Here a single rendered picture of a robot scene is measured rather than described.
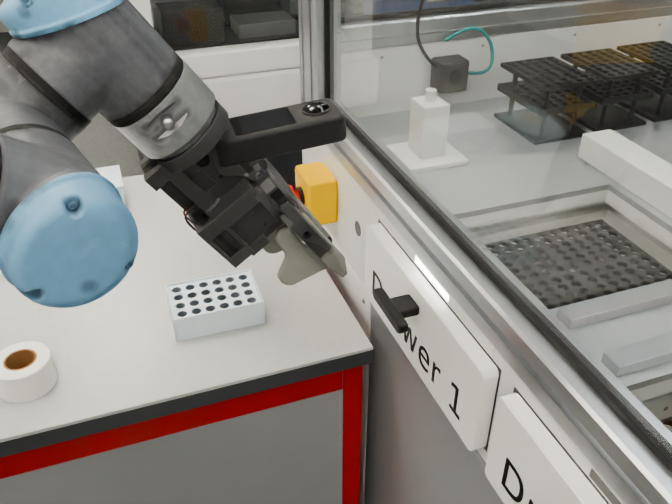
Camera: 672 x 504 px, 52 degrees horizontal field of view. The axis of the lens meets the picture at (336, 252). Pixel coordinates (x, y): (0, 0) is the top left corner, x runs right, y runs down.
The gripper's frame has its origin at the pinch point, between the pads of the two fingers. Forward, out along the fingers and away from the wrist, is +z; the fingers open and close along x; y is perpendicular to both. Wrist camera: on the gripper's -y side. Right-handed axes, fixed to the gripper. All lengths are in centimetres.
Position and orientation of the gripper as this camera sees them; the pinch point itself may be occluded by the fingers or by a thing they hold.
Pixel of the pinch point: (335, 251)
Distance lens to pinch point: 68.8
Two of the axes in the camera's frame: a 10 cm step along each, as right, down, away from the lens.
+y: -7.7, 6.3, 0.9
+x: 3.4, 5.2, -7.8
